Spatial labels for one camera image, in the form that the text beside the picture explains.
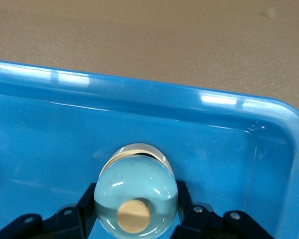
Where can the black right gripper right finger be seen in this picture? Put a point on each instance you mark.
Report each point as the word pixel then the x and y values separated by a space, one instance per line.
pixel 209 224

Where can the brown table mat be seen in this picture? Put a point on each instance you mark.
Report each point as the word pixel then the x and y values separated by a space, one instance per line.
pixel 139 37

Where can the blue plastic tray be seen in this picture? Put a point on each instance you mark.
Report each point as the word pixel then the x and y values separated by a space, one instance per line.
pixel 40 137

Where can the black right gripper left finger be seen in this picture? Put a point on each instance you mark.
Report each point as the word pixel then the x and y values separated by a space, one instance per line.
pixel 52 224

